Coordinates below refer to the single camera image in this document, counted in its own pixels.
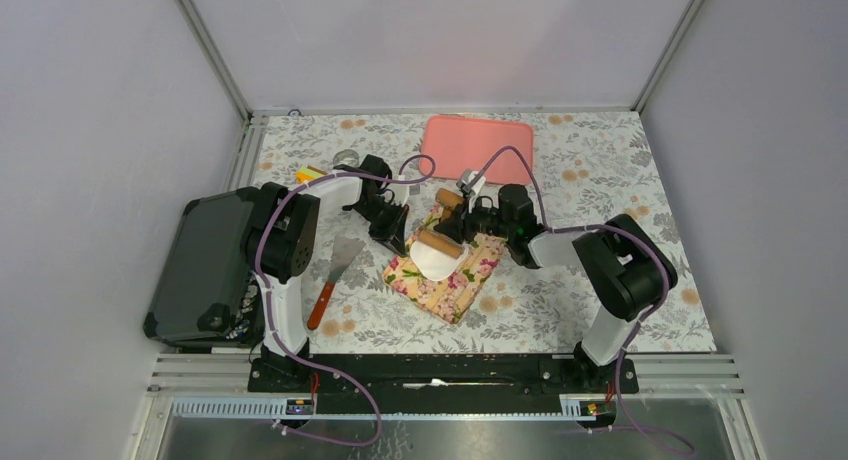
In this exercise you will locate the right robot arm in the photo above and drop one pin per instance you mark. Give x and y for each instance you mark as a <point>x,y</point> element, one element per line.
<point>630,275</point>

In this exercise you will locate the white dough ball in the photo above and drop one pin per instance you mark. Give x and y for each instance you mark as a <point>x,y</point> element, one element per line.
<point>432,264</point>

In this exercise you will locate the wooden double-ended roller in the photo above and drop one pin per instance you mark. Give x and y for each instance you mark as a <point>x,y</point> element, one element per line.
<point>447,234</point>

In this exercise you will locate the orange green toy block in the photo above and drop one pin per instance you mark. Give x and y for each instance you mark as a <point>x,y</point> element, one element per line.
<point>308,174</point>

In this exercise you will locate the pink plastic tray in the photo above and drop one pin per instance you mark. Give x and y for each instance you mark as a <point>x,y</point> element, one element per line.
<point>460,143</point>

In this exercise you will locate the floral cutting board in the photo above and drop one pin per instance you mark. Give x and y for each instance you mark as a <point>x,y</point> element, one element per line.
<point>438,283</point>

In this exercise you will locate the metal scraper red handle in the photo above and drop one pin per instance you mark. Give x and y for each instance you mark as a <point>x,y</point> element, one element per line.
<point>344,252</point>

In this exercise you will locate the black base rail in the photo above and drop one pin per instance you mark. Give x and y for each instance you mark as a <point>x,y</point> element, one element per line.
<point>431,384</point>

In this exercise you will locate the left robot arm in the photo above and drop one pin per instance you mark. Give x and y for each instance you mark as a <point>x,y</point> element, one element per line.
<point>281,239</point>

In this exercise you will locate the black case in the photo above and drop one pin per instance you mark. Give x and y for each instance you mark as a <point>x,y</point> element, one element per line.
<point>198,301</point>

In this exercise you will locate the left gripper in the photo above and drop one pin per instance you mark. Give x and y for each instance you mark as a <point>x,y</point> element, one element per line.
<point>393,234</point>

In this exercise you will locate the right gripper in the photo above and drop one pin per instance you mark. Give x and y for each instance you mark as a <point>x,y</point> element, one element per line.
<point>461,225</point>

